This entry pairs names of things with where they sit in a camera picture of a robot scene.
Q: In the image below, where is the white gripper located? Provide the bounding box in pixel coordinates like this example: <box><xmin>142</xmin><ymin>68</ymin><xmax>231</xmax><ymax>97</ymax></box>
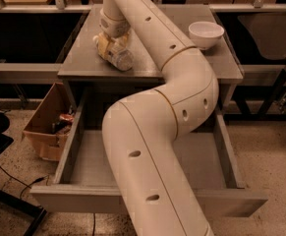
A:
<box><xmin>96</xmin><ymin>9</ymin><xmax>130</xmax><ymax>61</ymax></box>

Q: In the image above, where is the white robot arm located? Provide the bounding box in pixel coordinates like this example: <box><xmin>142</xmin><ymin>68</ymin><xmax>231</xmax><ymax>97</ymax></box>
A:
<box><xmin>102</xmin><ymin>0</ymin><xmax>219</xmax><ymax>236</ymax></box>

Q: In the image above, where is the grey open top drawer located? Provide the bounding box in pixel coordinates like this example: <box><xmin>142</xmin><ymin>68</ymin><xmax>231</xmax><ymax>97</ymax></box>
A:
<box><xmin>31</xmin><ymin>88</ymin><xmax>268</xmax><ymax>218</ymax></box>

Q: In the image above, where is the cardboard box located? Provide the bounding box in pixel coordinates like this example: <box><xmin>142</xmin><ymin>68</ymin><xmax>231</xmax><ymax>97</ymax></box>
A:
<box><xmin>23</xmin><ymin>83</ymin><xmax>75</xmax><ymax>161</ymax></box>

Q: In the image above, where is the red snack package in box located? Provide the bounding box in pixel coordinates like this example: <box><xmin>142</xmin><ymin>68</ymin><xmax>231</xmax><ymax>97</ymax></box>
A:
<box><xmin>52</xmin><ymin>114</ymin><xmax>74</xmax><ymax>135</ymax></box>

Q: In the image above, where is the white ceramic bowl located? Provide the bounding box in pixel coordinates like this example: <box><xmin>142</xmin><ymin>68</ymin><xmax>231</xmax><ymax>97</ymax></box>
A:
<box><xmin>189</xmin><ymin>22</ymin><xmax>225</xmax><ymax>50</ymax></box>

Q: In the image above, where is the black chair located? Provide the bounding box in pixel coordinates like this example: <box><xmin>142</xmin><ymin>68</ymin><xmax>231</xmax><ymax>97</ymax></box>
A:
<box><xmin>0</xmin><ymin>112</ymin><xmax>47</xmax><ymax>236</ymax></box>

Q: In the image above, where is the black floor cable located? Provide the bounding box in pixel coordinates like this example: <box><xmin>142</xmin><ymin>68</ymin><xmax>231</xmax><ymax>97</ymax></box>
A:
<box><xmin>0</xmin><ymin>160</ymin><xmax>50</xmax><ymax>200</ymax></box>

